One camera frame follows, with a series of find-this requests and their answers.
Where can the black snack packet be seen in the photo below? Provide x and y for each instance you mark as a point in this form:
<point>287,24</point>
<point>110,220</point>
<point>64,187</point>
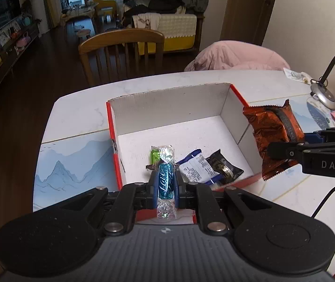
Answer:
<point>223,164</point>

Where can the white printed leaflet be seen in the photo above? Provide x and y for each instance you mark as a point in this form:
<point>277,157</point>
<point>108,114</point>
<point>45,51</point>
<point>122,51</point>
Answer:
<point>295,75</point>

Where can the white and blue snack packet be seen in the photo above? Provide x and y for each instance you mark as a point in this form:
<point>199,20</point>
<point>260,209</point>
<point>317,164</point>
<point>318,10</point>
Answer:
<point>196,167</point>

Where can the brown wooden door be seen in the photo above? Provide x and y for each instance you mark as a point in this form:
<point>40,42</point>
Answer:
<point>243,6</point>

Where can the red cardboard box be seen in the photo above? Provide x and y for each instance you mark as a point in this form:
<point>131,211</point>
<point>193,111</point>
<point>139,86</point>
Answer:
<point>170,117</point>

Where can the pile of dark clothes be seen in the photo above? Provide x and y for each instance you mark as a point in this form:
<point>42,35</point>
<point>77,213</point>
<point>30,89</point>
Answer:
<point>167,3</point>

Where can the pink cushion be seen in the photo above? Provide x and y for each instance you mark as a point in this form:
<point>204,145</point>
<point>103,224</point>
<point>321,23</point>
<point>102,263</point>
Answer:
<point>235,55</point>

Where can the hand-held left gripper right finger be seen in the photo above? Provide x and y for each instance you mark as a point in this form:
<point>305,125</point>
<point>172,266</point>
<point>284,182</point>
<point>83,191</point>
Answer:
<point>179,183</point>

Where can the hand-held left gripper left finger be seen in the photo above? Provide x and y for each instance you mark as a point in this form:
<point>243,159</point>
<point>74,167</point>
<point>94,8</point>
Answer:
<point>154,183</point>

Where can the copper foil snack packet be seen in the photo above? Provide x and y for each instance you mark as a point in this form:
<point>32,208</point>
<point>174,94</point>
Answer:
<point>268,129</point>

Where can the grey desk lamp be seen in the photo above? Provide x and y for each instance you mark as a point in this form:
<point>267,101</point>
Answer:
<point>324,95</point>

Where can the wooden coffee table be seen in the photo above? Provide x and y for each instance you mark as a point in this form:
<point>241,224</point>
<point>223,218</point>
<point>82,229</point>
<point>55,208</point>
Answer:
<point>79,13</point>

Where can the sofa with cream cover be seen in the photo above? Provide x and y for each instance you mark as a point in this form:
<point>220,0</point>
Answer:
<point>179,29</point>

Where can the green snack packet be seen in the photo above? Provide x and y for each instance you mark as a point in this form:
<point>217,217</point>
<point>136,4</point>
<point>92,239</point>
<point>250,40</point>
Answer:
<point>155,155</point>

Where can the blue candy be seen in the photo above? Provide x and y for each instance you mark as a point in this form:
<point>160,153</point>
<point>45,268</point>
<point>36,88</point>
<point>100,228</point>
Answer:
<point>166,182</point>

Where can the blue mountain print table runner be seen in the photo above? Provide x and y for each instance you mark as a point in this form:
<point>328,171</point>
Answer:
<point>76,164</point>

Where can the dark television cabinet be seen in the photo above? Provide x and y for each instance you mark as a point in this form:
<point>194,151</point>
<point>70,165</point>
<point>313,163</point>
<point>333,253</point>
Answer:
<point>9,61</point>

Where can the small wooden stool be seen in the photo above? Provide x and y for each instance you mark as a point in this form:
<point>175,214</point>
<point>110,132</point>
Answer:
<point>83,33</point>

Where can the wooden chair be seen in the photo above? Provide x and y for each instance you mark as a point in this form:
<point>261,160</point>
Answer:
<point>120,38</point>

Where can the beige curtain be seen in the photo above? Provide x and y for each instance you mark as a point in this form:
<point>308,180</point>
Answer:
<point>46,0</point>

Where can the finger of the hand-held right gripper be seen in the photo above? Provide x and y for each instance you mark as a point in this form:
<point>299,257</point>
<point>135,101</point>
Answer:
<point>312,138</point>
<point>287,151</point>

